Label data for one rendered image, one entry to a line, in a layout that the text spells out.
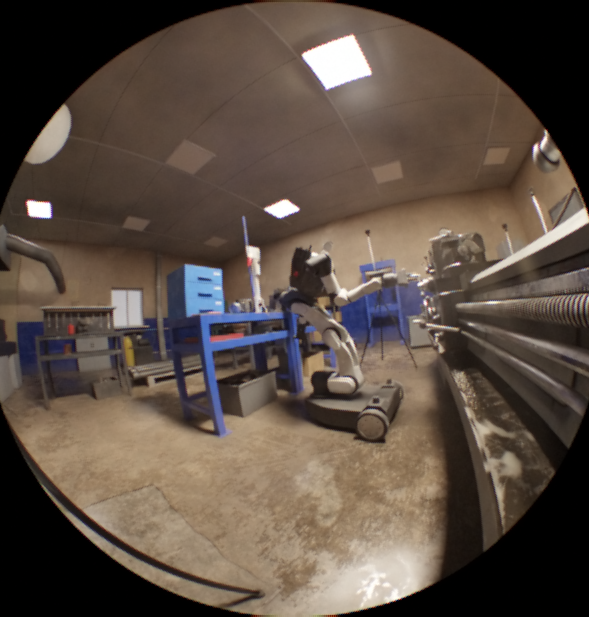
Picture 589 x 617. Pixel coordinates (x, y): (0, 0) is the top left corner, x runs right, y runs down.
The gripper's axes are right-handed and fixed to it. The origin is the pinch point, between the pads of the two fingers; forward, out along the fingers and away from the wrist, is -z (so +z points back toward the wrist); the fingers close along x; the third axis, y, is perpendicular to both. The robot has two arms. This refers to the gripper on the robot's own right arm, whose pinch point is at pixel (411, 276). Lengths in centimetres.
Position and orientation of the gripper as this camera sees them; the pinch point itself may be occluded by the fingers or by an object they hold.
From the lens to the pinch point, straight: 135.1
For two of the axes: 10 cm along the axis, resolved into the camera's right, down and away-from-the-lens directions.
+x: -0.3, 9.6, -2.9
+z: -8.4, 1.3, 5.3
